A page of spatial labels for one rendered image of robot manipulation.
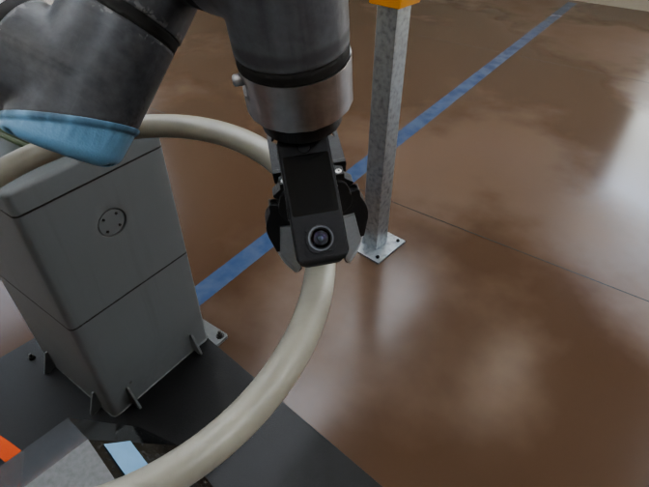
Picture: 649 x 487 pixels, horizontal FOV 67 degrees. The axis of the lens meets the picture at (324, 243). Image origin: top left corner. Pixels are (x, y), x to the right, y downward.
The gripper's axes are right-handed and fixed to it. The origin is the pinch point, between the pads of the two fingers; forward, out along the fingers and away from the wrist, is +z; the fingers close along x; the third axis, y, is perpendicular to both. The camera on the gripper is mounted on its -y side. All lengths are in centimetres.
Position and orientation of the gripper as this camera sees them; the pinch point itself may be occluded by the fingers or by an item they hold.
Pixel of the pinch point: (323, 264)
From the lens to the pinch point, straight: 56.0
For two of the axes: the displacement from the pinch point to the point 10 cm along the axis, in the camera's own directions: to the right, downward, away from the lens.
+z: 0.8, 6.3, 7.7
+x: -9.8, 1.8, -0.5
